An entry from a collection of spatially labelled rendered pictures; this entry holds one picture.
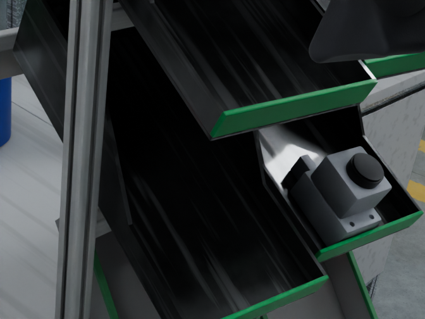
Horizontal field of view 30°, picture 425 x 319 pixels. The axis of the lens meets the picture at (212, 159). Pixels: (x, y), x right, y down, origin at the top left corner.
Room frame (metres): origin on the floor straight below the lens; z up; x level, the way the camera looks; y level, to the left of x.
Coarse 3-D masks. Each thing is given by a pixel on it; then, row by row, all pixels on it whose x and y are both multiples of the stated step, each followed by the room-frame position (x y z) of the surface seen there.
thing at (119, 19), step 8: (120, 8) 0.49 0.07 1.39; (112, 16) 0.48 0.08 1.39; (120, 16) 0.49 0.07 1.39; (112, 24) 0.48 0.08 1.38; (120, 24) 0.49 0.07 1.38; (128, 24) 0.49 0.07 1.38; (0, 32) 0.62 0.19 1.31; (8, 32) 0.62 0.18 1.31; (16, 32) 0.63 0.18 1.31; (0, 40) 0.61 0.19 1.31; (8, 40) 0.62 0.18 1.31; (0, 48) 0.61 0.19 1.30; (8, 48) 0.62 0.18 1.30; (104, 224) 0.49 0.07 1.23; (96, 232) 0.48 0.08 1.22; (104, 232) 0.49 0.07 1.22
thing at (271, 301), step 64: (64, 0) 0.60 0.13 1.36; (64, 64) 0.53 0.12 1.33; (128, 64) 0.64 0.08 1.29; (128, 128) 0.57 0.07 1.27; (192, 128) 0.60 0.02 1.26; (128, 192) 0.51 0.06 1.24; (192, 192) 0.54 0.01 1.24; (256, 192) 0.55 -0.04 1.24; (128, 256) 0.46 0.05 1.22; (192, 256) 0.48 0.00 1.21; (256, 256) 0.50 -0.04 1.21
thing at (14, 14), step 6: (12, 0) 1.60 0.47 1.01; (18, 0) 1.59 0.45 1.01; (12, 6) 1.60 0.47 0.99; (18, 6) 1.59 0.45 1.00; (12, 12) 1.60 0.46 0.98; (18, 12) 1.59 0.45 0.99; (12, 18) 1.60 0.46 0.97; (18, 18) 1.59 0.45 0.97; (12, 24) 1.60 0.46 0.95; (18, 24) 1.59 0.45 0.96
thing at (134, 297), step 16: (96, 240) 0.55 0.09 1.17; (112, 240) 0.56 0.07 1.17; (96, 256) 0.50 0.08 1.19; (112, 256) 0.55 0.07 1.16; (96, 272) 0.49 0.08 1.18; (112, 272) 0.54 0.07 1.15; (128, 272) 0.54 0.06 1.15; (96, 288) 0.49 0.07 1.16; (112, 288) 0.53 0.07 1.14; (128, 288) 0.53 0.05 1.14; (96, 304) 0.49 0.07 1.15; (112, 304) 0.48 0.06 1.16; (128, 304) 0.52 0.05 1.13; (144, 304) 0.53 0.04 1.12
